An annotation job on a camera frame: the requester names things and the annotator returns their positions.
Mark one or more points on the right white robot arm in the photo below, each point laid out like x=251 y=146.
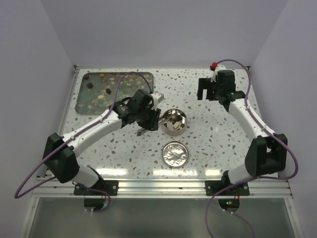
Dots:
x=265 y=155

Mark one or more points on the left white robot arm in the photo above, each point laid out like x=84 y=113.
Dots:
x=62 y=151

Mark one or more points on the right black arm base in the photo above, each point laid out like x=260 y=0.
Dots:
x=214 y=186

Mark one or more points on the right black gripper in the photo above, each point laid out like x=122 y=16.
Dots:
x=205 y=83

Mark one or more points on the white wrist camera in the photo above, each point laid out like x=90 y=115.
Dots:
x=215 y=68
x=157 y=98

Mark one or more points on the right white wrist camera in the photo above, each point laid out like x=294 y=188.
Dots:
x=215 y=68

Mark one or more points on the embossed silver tin lid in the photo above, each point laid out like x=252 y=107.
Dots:
x=175 y=154

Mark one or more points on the aluminium mounting rail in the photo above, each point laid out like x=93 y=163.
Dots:
x=166 y=188

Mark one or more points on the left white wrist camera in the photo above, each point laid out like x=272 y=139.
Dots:
x=157 y=98

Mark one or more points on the round silver tin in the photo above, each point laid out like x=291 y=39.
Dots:
x=177 y=115

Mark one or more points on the white chocolate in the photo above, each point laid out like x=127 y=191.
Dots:
x=176 y=125

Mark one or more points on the metal tweezers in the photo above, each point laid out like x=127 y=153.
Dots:
x=151 y=126

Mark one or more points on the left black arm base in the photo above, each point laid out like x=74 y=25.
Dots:
x=108 y=186

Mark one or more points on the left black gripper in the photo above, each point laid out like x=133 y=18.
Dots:
x=152 y=124

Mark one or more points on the green floral metal tray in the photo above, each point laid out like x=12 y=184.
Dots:
x=98 y=90

